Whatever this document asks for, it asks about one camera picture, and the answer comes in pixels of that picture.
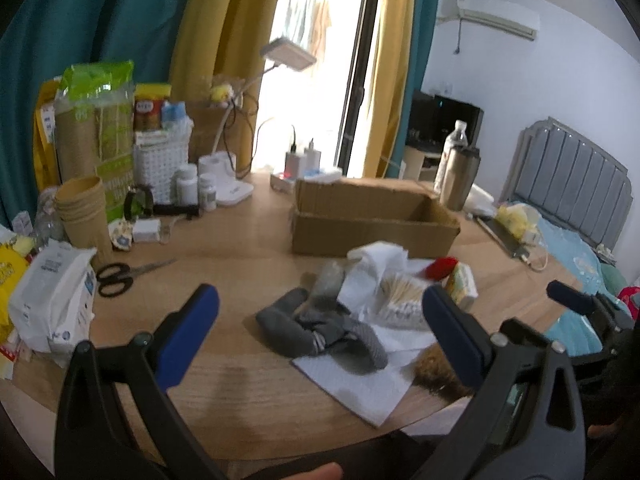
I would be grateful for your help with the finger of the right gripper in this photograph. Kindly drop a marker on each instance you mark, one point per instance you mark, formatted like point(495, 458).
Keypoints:
point(570, 298)

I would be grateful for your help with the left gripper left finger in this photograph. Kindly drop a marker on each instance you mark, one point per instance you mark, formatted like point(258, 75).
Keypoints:
point(93, 438)

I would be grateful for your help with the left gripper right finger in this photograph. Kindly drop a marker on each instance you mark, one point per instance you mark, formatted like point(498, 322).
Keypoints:
point(476, 448)

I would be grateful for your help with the brown fuzzy scrubber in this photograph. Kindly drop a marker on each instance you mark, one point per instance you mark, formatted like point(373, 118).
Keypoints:
point(434, 373)

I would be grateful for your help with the red plush ball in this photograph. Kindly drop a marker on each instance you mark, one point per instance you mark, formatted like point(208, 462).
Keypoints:
point(440, 268)

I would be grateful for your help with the white paper towel sheet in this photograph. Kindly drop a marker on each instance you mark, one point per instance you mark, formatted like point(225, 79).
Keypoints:
point(370, 394)

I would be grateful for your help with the bag of cotton swabs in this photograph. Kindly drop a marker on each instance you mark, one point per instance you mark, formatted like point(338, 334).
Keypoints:
point(400, 304)

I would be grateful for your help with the white cloth towel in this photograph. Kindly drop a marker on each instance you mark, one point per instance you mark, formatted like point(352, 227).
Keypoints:
point(366, 267)

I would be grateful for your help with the grey socks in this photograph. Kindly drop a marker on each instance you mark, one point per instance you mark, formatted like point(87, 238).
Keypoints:
point(305, 323)

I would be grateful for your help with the person's hand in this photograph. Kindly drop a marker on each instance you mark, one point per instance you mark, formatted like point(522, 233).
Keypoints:
point(331, 471)

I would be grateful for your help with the blue patterned bed blanket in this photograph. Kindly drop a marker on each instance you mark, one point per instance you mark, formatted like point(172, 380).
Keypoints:
point(568, 248)

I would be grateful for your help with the black smartphone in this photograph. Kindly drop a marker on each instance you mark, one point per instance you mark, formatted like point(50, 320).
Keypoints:
point(504, 238)

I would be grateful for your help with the yellow plastic bag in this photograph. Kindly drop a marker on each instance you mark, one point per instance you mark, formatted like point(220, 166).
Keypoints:
point(521, 221)

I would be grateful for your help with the grey padded headboard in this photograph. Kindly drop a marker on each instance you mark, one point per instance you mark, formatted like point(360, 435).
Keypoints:
point(571, 181)

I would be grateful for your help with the white wet wipes pack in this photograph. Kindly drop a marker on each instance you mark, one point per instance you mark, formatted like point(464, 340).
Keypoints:
point(52, 305)

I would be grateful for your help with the white plastic food container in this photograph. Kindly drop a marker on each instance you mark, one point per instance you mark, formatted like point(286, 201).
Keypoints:
point(480, 203)

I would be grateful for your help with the black scissors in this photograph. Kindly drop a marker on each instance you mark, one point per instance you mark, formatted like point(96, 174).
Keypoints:
point(117, 278)

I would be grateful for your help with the steel tumbler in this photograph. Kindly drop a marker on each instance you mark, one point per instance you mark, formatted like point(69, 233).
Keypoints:
point(462, 166)

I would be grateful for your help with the clear water bottle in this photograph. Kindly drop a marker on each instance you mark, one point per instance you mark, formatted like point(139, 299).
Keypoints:
point(454, 139)

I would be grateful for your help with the small white plug adapter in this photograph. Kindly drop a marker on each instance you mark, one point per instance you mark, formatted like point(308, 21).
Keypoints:
point(146, 231)

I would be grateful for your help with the white computer desk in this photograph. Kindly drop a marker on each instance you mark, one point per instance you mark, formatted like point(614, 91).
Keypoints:
point(419, 165)

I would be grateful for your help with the black computer monitor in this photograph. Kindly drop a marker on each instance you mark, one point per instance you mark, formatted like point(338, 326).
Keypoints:
point(433, 117)

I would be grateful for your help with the stack of paper cups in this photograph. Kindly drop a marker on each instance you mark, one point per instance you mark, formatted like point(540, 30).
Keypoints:
point(81, 205)

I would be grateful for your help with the brown cardboard box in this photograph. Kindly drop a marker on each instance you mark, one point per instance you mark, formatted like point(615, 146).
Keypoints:
point(330, 219)

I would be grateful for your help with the white pill bottle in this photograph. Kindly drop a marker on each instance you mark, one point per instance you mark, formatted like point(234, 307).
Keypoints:
point(187, 185)
point(207, 192)

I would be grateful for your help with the white desk lamp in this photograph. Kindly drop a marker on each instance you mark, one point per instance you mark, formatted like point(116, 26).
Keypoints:
point(231, 152)

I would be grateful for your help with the white plastic basket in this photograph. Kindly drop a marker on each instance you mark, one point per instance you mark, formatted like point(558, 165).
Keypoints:
point(157, 157)

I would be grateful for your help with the white air conditioner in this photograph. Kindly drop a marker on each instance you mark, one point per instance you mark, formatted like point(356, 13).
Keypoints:
point(505, 16)

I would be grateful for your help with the yellow curtain right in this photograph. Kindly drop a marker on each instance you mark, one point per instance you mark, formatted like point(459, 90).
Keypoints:
point(390, 71)

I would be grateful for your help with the yellow curtain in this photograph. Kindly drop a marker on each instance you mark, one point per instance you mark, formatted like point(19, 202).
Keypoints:
point(390, 71)
point(216, 37)

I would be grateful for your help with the white power strip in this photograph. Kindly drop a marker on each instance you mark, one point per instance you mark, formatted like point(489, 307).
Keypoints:
point(283, 183)

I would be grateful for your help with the green paper cup package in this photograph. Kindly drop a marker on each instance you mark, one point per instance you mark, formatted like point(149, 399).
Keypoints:
point(94, 128)

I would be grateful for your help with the red yellow snack can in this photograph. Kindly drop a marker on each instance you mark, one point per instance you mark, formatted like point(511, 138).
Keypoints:
point(149, 99)

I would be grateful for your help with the teal curtain right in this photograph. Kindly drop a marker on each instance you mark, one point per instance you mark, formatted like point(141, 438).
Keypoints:
point(423, 22)

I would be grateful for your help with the teal curtain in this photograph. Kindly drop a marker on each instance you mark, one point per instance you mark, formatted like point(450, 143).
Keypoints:
point(41, 38)
point(423, 22)

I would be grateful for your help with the yellow curtain left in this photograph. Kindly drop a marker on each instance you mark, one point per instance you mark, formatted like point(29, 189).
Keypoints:
point(216, 37)

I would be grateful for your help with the teal curtain left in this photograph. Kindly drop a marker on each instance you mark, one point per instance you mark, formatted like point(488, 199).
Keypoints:
point(41, 38)

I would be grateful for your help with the white charger with black cable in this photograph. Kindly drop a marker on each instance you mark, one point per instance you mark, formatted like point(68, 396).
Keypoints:
point(295, 162)

